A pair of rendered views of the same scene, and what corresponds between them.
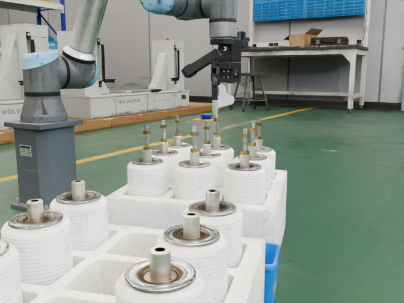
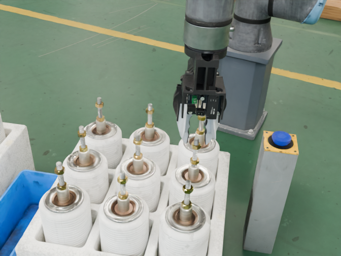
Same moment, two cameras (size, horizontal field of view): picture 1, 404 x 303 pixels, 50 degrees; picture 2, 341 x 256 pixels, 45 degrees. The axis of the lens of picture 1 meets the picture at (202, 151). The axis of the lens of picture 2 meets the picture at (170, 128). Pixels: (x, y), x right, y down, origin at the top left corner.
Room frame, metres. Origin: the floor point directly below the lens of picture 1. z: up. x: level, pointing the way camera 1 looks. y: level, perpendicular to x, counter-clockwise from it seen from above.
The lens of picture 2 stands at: (1.09, -0.69, 0.82)
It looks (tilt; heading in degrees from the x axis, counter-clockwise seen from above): 35 degrees down; 83
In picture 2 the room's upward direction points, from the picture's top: 3 degrees clockwise
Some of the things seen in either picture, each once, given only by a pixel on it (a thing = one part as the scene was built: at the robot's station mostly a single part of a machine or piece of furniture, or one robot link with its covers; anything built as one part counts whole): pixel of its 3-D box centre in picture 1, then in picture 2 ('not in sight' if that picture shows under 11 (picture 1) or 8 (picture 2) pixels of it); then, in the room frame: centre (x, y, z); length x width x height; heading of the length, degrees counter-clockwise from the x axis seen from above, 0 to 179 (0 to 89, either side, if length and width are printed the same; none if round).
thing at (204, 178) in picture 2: (217, 147); (193, 176); (1.22, -0.04, 0.25); 0.08 x 0.08 x 0.01
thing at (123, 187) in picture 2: (252, 137); (123, 187); (1.07, -0.13, 0.30); 0.01 x 0.01 x 0.08
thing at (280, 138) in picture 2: (206, 116); (280, 139); (1.40, -0.01, 0.32); 0.04 x 0.04 x 0.02
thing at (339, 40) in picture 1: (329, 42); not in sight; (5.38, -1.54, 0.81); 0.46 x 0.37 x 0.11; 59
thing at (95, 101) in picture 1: (124, 73); not in sight; (4.35, 0.76, 0.45); 1.51 x 0.57 x 0.74; 149
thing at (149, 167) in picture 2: (207, 155); (138, 168); (1.10, -0.01, 0.25); 0.08 x 0.08 x 0.01
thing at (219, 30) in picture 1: (223, 32); (208, 33); (1.22, -0.06, 0.57); 0.08 x 0.08 x 0.05
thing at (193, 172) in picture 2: (217, 143); (193, 171); (1.22, -0.04, 0.26); 0.02 x 0.02 x 0.03
